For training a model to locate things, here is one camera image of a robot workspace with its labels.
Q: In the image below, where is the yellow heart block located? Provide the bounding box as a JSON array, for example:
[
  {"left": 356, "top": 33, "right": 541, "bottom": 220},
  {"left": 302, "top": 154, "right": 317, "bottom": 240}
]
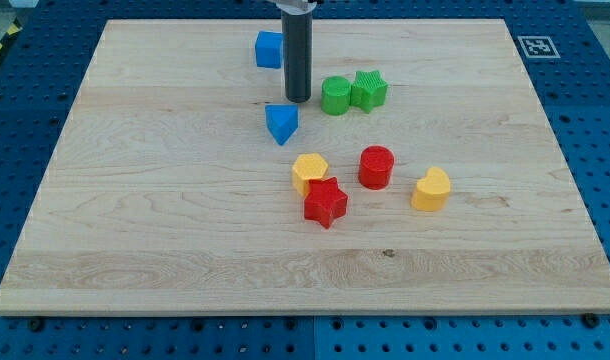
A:
[{"left": 410, "top": 166, "right": 451, "bottom": 212}]

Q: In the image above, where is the blue triangle block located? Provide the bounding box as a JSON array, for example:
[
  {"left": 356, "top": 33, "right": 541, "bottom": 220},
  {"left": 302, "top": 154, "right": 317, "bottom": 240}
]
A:
[{"left": 265, "top": 104, "right": 299, "bottom": 146}]

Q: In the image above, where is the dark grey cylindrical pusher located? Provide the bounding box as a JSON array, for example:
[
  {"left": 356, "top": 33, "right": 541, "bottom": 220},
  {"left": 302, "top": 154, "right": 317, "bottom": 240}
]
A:
[{"left": 281, "top": 11, "right": 312, "bottom": 103}]

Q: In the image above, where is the red star block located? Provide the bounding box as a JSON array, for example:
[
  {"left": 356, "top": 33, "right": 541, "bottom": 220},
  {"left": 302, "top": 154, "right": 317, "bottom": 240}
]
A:
[{"left": 304, "top": 177, "right": 349, "bottom": 229}]

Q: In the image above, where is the yellow hexagon block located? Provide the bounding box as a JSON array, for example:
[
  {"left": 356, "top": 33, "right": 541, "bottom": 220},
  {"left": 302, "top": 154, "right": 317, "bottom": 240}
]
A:
[{"left": 292, "top": 153, "right": 329, "bottom": 197}]

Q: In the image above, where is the white fiducial marker tag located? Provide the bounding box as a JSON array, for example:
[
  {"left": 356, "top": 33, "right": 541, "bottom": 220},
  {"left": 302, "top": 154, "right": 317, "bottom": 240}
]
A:
[{"left": 518, "top": 35, "right": 560, "bottom": 59}]

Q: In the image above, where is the wooden board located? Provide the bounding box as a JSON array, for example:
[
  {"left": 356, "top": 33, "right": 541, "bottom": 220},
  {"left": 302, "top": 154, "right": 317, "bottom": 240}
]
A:
[{"left": 0, "top": 19, "right": 610, "bottom": 317}]

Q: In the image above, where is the red cylinder block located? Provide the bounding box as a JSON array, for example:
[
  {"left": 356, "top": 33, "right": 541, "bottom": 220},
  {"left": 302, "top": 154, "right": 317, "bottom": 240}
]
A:
[{"left": 358, "top": 145, "right": 395, "bottom": 190}]

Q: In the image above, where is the green star block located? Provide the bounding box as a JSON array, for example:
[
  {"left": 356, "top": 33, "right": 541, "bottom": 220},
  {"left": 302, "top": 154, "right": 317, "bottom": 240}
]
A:
[{"left": 350, "top": 70, "right": 388, "bottom": 113}]

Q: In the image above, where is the blue cube block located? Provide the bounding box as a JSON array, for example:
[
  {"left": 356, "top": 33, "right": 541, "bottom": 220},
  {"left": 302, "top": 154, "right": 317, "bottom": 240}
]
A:
[{"left": 255, "top": 31, "right": 283, "bottom": 69}]

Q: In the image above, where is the silver pusher mount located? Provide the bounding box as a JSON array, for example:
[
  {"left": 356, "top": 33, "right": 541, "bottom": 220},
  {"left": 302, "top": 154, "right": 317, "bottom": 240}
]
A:
[{"left": 270, "top": 0, "right": 323, "bottom": 14}]

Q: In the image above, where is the green cylinder block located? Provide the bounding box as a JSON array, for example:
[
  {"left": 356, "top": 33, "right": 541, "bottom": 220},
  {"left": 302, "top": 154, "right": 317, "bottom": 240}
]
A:
[{"left": 321, "top": 76, "right": 351, "bottom": 116}]

